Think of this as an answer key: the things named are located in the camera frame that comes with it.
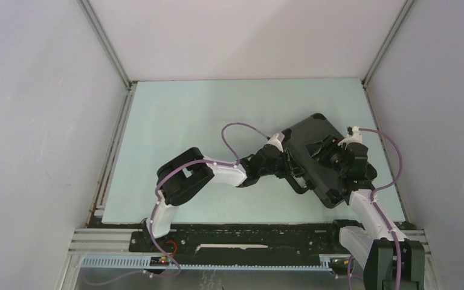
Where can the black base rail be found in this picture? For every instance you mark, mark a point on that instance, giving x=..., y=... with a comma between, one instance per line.
x=243, y=245

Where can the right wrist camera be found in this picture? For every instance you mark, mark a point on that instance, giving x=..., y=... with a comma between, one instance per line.
x=354, y=135

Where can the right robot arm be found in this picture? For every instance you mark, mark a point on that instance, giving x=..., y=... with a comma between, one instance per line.
x=389, y=259

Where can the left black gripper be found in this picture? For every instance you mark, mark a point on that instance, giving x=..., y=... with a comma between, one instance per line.
x=290, y=167

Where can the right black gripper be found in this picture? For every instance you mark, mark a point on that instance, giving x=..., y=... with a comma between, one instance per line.
x=329, y=144

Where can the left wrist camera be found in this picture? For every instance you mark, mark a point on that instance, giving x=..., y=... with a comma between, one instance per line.
x=276, y=140

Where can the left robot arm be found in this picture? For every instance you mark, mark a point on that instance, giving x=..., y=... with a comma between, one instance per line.
x=183, y=177

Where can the black poker case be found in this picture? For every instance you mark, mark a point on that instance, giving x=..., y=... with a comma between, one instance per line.
x=325, y=183

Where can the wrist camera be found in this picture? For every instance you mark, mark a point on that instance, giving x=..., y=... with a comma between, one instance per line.
x=276, y=140
x=354, y=135

